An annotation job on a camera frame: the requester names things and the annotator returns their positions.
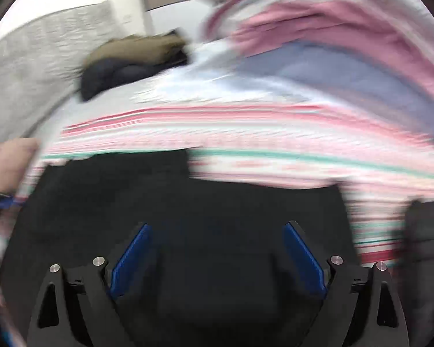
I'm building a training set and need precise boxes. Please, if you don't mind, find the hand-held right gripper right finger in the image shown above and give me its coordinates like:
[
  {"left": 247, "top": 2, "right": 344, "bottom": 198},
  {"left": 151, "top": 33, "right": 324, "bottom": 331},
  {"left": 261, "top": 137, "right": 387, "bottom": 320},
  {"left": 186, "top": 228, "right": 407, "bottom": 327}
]
[{"left": 282, "top": 220, "right": 409, "bottom": 347}]

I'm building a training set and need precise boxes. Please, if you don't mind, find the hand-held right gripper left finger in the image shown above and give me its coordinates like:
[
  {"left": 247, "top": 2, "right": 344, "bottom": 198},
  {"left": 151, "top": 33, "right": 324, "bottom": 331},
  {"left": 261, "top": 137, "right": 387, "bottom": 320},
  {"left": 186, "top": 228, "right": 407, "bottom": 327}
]
[{"left": 27, "top": 223, "right": 154, "bottom": 347}]

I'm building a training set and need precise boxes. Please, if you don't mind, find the large black sweater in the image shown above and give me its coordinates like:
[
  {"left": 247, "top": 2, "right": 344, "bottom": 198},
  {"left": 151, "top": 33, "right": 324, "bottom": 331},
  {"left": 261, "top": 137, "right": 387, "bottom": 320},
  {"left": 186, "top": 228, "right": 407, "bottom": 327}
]
[{"left": 0, "top": 148, "right": 358, "bottom": 347}]

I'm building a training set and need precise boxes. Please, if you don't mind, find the black quilted jacket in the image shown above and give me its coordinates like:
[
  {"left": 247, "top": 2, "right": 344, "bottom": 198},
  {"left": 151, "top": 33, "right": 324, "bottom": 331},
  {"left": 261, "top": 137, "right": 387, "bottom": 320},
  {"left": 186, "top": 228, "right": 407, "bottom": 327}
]
[{"left": 394, "top": 199, "right": 434, "bottom": 347}]

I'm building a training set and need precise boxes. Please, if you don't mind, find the red green patterned blanket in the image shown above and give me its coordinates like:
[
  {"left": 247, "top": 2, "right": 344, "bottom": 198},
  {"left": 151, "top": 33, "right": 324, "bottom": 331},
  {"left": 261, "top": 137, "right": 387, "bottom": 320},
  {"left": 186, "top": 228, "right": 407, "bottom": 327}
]
[{"left": 18, "top": 103, "right": 434, "bottom": 272}]

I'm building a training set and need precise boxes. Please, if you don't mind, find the grey quilted headboard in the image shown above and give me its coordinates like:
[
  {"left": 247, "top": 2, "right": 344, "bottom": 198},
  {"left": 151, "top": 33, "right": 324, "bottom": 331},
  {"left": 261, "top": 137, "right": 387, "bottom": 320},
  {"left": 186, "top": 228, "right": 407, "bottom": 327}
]
[{"left": 0, "top": 2, "right": 127, "bottom": 149}]

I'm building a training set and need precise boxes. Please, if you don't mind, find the dark navy puffer jacket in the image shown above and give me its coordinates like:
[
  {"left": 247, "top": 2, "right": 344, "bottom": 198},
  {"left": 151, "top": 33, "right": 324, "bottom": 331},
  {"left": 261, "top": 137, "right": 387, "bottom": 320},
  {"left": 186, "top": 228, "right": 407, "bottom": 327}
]
[{"left": 79, "top": 56, "right": 189, "bottom": 102}]

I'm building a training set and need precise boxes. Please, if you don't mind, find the pale blue checked cloth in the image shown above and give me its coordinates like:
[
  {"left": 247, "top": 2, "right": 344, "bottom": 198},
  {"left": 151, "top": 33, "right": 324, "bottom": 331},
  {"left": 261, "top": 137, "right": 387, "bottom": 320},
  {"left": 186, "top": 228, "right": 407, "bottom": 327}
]
[{"left": 130, "top": 41, "right": 312, "bottom": 105}]

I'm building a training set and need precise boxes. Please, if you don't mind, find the blue folded blanket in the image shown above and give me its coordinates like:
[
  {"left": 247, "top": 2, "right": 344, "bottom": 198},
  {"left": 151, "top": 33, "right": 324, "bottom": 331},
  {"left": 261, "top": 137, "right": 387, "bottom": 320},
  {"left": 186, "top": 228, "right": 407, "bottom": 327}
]
[{"left": 235, "top": 41, "right": 434, "bottom": 134}]

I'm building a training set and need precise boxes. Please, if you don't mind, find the olive jacket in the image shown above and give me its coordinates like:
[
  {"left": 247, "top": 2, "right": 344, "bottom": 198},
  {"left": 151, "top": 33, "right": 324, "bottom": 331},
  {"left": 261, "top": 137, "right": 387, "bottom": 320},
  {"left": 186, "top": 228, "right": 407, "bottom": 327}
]
[{"left": 85, "top": 32, "right": 189, "bottom": 71}]

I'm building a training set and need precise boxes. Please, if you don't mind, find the pink folded sheet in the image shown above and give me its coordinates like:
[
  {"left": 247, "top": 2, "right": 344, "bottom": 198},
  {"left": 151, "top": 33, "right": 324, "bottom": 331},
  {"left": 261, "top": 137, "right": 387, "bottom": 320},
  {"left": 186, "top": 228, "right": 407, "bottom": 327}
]
[{"left": 231, "top": 0, "right": 434, "bottom": 98}]

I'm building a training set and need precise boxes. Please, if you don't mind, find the white quilt with pink trim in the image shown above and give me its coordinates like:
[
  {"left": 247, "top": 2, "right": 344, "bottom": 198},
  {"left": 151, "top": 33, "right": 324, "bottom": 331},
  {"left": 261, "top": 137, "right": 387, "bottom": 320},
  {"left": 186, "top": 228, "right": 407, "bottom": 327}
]
[{"left": 203, "top": 0, "right": 420, "bottom": 44}]

